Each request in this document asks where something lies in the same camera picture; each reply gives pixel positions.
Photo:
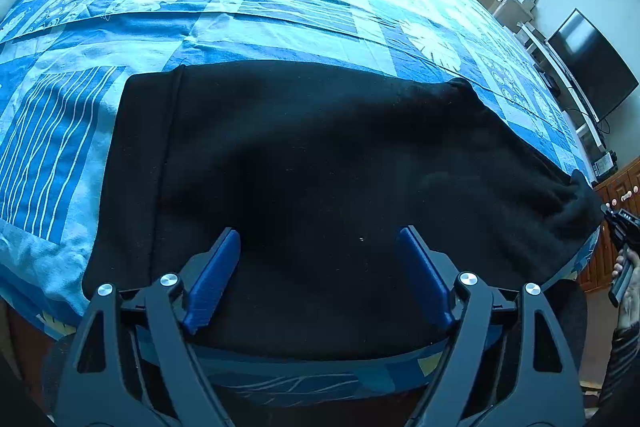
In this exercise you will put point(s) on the person's right forearm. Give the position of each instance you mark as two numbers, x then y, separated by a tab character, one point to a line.
622	372

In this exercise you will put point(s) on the wooden cabinet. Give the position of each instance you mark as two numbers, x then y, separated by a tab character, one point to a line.
625	187

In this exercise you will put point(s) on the blue patterned bed sheet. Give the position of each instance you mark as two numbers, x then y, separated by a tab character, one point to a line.
300	7

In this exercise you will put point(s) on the person's right leg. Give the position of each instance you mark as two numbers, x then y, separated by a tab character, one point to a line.
567	332

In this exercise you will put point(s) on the black pants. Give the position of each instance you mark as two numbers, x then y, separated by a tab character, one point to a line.
310	157

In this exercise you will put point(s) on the person's leg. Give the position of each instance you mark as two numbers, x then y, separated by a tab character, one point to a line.
567	332
55	377

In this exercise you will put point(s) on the black flat television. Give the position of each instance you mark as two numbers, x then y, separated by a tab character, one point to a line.
595	62

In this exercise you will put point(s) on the white television stand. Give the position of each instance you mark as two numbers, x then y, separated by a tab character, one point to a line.
562	72

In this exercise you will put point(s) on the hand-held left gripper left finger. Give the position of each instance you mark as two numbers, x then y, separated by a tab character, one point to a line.
216	274

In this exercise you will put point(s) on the person's right hand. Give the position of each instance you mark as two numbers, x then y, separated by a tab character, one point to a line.
631	287

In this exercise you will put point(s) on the person's left leg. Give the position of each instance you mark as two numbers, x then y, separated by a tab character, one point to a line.
55	377

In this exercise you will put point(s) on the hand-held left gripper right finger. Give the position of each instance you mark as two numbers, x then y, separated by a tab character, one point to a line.
425	277

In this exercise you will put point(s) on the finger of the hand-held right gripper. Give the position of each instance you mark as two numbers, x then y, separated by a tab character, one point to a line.
607	211

